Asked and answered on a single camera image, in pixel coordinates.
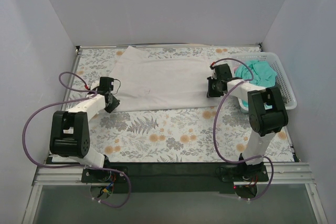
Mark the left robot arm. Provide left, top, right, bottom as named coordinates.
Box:
left=49, top=77, right=121, bottom=182

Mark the aluminium frame rail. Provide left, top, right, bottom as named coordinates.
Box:
left=33, top=162, right=315, bottom=185

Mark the grey garment in basket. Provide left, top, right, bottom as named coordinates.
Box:
left=275, top=82, right=287, bottom=104

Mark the teal t shirt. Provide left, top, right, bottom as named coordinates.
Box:
left=235, top=60, right=277, bottom=88

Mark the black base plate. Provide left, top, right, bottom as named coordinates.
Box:
left=81, top=162, right=270, bottom=194

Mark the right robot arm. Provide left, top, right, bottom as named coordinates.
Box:
left=207, top=61, right=288, bottom=181

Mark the white plastic laundry basket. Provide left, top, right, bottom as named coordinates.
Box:
left=230, top=52, right=297, bottom=110

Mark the floral patterned table mat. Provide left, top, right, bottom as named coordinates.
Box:
left=73, top=46, right=294, bottom=162

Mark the white t shirt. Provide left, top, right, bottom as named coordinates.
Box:
left=110, top=47, right=219, bottom=112

